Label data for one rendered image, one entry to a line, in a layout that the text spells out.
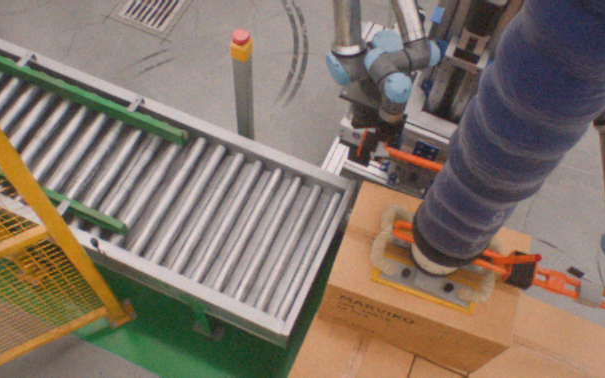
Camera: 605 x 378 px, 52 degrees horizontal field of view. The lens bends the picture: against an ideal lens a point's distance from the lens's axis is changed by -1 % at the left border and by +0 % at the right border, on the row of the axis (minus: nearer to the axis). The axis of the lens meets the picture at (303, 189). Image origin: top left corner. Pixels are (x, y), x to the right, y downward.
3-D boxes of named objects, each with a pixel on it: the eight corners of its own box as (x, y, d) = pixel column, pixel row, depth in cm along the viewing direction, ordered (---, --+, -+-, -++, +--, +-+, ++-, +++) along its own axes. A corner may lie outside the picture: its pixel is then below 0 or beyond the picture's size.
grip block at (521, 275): (500, 283, 192) (507, 276, 187) (506, 255, 197) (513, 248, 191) (527, 292, 191) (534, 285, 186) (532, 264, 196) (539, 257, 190)
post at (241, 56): (239, 173, 324) (229, 45, 235) (245, 163, 327) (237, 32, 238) (251, 178, 323) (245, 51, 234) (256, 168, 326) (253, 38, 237)
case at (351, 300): (317, 318, 235) (327, 282, 199) (349, 227, 253) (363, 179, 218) (472, 373, 228) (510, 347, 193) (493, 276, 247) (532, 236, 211)
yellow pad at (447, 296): (369, 280, 201) (371, 275, 196) (378, 253, 205) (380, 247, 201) (472, 316, 197) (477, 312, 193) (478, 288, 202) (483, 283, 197)
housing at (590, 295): (572, 302, 190) (578, 298, 186) (575, 283, 193) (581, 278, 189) (594, 310, 190) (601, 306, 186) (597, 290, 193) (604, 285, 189)
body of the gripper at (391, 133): (396, 149, 199) (403, 128, 188) (370, 141, 200) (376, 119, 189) (402, 130, 202) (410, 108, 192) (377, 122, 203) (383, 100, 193)
